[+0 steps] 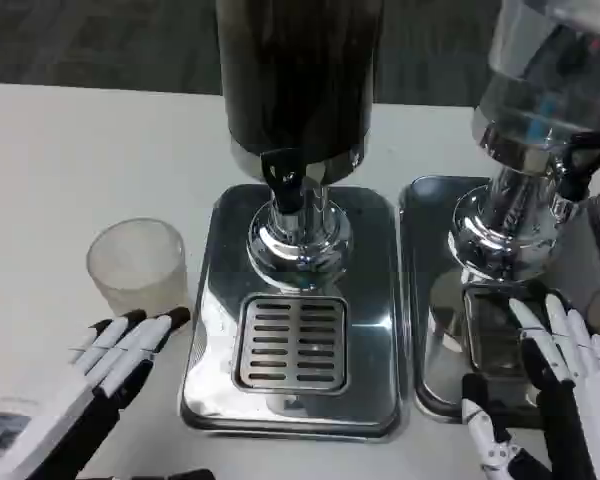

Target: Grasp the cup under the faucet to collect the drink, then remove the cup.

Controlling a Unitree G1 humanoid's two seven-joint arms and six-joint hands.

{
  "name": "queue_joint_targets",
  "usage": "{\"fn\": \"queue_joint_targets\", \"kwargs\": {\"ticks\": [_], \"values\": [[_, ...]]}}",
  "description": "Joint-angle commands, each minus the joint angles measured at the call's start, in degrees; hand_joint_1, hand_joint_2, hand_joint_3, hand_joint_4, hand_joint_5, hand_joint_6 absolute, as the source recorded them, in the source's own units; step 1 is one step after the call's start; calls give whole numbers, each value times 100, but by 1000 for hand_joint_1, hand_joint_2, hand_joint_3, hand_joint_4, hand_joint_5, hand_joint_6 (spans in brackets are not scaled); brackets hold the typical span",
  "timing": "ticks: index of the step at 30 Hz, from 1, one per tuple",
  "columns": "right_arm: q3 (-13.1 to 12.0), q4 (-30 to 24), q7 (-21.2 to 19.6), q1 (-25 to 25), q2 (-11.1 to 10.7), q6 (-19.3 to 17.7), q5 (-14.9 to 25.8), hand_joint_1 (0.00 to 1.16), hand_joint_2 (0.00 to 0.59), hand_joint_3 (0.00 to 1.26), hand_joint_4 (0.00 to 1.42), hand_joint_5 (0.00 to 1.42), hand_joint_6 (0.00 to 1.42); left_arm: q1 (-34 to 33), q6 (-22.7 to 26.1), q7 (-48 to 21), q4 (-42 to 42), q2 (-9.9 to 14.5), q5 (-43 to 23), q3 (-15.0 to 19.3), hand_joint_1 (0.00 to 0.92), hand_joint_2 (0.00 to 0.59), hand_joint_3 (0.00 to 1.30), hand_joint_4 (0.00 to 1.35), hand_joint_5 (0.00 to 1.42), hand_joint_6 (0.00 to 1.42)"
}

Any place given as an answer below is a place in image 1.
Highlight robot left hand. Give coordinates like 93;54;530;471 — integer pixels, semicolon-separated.
0;307;216;480

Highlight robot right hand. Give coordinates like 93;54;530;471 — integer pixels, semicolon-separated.
460;292;600;480

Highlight clear ribbed glass cup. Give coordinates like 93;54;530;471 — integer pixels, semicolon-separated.
85;217;190;317

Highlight black dispenser tap lever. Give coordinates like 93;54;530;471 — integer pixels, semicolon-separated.
559;132;600;204
259;148;306;214

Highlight steel drip grid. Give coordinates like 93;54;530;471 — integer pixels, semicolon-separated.
232;295;349;391

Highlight clear drink dispenser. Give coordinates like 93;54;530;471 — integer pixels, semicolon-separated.
447;0;600;284

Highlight dark drink dispenser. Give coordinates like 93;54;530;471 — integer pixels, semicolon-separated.
214;0;376;294

